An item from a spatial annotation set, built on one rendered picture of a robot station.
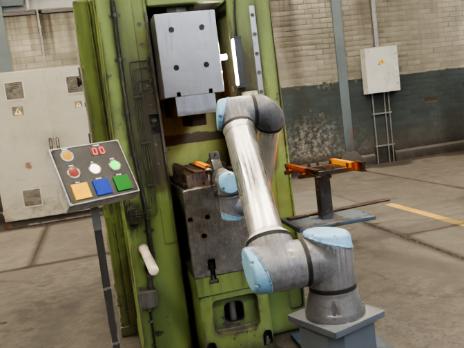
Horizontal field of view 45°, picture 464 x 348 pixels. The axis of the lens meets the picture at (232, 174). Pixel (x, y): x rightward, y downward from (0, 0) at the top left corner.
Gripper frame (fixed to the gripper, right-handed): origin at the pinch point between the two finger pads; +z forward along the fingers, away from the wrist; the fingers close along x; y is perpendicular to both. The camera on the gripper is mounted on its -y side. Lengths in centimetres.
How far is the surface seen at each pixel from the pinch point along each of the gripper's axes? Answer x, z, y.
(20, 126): -142, 531, -12
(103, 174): -52, -13, -6
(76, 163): -62, -13, -13
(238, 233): 9.2, -4.4, 33.9
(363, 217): 67, -27, 31
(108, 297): -58, -9, 52
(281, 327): 32, 13, 97
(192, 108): -4.5, 4.4, -30.0
